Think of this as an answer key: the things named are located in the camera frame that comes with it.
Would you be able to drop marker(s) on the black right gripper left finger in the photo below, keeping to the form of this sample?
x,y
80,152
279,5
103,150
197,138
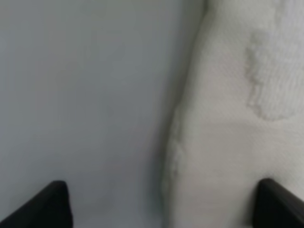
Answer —
x,y
50,208

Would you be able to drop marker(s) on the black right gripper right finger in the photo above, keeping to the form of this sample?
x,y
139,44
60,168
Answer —
x,y
276,207

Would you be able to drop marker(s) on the cream white towel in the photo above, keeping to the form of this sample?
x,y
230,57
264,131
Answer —
x,y
241,116

